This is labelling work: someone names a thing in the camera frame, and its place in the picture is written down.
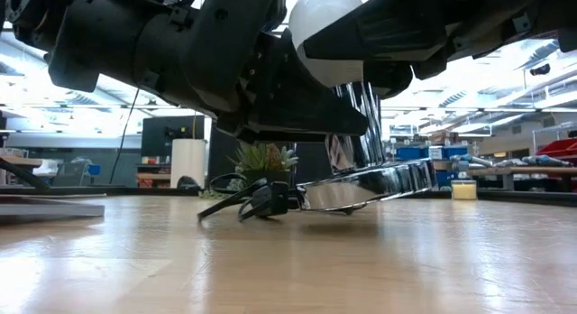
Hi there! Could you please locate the black office chair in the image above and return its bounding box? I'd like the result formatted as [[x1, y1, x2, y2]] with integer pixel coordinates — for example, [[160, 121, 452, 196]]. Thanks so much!
[[176, 175, 202, 191]]

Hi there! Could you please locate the black monitor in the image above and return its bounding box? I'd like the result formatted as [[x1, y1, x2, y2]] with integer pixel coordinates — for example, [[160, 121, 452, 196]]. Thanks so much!
[[141, 115, 206, 158]]

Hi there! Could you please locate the wooden bench with grey parts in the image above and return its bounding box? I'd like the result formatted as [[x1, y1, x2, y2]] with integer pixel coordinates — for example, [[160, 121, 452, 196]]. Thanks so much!
[[468, 154, 577, 192]]

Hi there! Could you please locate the long wooden workbench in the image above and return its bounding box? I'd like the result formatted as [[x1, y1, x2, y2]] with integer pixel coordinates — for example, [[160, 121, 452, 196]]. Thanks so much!
[[0, 154, 44, 191]]

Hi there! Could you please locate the notebook with landscape cover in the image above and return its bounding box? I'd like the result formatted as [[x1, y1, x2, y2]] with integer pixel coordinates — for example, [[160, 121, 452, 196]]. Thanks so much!
[[0, 194, 107, 225]]

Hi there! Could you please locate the succulent plant in black pot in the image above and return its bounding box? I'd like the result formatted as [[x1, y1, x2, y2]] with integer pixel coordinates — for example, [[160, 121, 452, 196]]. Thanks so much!
[[227, 142, 300, 200]]

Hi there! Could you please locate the white lightbulb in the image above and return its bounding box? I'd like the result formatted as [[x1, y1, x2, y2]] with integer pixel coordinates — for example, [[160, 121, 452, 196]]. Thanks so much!
[[288, 0, 365, 88]]

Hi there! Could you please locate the chrome lamp base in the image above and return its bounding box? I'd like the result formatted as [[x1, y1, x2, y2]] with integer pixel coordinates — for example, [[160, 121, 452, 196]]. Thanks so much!
[[295, 81, 438, 216]]

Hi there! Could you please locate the red storage bins shelf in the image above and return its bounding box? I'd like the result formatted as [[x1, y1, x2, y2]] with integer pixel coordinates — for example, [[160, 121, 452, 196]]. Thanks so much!
[[535, 137, 577, 160]]

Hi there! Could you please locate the black lamp power cable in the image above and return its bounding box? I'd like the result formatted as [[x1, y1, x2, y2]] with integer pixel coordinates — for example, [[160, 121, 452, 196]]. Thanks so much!
[[197, 172, 303, 223]]

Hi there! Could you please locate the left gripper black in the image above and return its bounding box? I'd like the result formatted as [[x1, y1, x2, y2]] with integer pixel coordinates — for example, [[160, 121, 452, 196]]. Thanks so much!
[[179, 0, 370, 143]]

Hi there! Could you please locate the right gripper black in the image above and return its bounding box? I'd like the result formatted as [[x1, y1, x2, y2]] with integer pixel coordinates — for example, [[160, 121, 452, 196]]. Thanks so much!
[[302, 0, 540, 101]]

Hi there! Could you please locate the blue storage bins shelf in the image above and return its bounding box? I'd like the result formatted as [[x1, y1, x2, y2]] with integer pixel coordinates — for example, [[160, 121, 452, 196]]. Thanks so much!
[[389, 144, 471, 189]]

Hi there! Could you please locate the black aluminium table frame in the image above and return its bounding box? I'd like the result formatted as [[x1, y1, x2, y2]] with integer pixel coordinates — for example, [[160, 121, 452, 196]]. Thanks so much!
[[0, 0, 577, 208]]

